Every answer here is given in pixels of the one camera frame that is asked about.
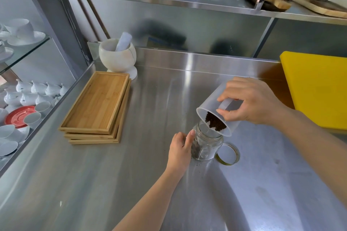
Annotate yellow plastic cutting board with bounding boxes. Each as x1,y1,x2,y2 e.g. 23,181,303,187
279,51,347,131

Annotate person's left forearm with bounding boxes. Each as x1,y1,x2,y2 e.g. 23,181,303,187
112,168,185,231

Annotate white marble mortar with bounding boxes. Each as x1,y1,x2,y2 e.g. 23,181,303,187
98,38,138,80

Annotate translucent plastic measuring cup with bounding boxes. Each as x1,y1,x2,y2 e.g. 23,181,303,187
196,81,242,138

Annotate white porcelain saucer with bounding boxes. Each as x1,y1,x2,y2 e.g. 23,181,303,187
7,31,46,47

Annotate red saucer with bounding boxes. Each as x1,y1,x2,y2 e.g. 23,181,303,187
4,105,37,128

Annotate person's right hand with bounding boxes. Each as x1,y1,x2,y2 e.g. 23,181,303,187
216,76,288,126

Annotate white saucer silver rim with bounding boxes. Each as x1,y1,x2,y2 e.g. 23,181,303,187
0,47,14,62

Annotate dark wooden board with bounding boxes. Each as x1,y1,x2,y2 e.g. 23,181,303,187
247,0,288,13

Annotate bamboo tray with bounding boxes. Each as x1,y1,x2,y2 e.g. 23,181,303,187
64,76,132,140
59,71,130,135
69,79,132,145

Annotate light wooden oval tray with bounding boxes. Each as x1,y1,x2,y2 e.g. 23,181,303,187
291,0,347,19

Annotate person's left hand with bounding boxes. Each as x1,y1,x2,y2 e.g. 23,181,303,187
166,129,196,179

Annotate white marble pestle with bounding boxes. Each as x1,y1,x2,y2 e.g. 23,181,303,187
115,32,133,52

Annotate gold metal jar lid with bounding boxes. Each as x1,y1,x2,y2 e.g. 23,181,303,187
215,143,241,166

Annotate clear glass jar with handle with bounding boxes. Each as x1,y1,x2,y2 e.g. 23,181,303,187
191,121,224,161

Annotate group of white porcelain tableware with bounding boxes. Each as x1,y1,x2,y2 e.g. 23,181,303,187
0,78,70,158

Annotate person's right forearm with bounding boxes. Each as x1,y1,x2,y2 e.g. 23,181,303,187
279,109,347,210

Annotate dark wooden oval tray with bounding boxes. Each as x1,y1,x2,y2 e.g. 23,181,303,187
309,0,347,12

